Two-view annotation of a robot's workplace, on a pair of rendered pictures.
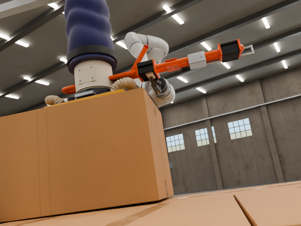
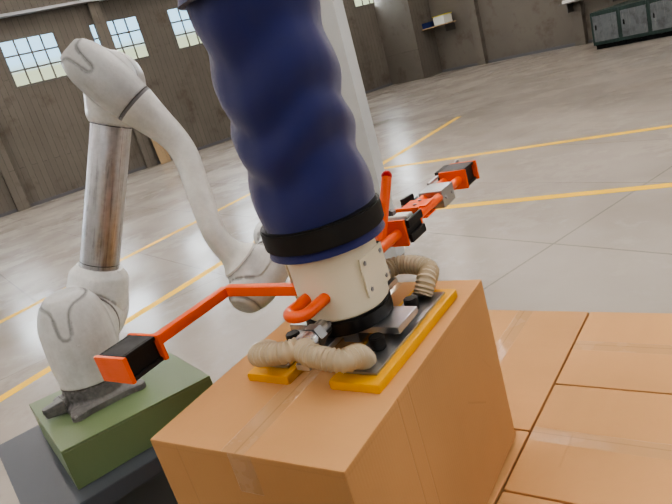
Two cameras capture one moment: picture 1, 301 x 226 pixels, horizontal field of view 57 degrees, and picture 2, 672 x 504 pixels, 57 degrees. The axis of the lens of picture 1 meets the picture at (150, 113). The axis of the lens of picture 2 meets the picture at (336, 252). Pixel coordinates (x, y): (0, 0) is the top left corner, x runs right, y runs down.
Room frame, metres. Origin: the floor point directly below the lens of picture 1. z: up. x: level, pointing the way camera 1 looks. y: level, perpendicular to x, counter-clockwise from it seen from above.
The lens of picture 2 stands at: (0.68, 1.21, 1.46)
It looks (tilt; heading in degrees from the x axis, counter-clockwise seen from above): 17 degrees down; 296
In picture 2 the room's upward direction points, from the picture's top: 16 degrees counter-clockwise
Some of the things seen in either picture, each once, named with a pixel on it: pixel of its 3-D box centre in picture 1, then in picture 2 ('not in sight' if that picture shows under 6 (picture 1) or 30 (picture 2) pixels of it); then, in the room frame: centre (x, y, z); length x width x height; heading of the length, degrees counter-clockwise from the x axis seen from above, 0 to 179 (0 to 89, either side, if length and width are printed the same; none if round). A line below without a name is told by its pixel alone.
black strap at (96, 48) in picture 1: (92, 61); (320, 221); (1.17, 0.23, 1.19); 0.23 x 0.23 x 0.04
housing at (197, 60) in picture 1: (197, 60); (437, 195); (1.07, -0.22, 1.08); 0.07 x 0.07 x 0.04; 79
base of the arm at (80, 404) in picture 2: not in sight; (88, 389); (1.90, 0.26, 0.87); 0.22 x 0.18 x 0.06; 62
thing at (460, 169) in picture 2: (229, 50); (459, 175); (1.04, -0.35, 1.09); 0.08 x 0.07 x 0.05; 79
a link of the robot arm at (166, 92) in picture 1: (161, 87); not in sight; (1.34, -0.07, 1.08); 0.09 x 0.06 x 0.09; 77
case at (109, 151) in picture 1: (92, 158); (359, 437); (1.20, 0.27, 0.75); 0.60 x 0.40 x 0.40; 81
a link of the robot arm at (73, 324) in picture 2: not in sight; (78, 333); (1.89, 0.22, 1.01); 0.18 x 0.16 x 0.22; 122
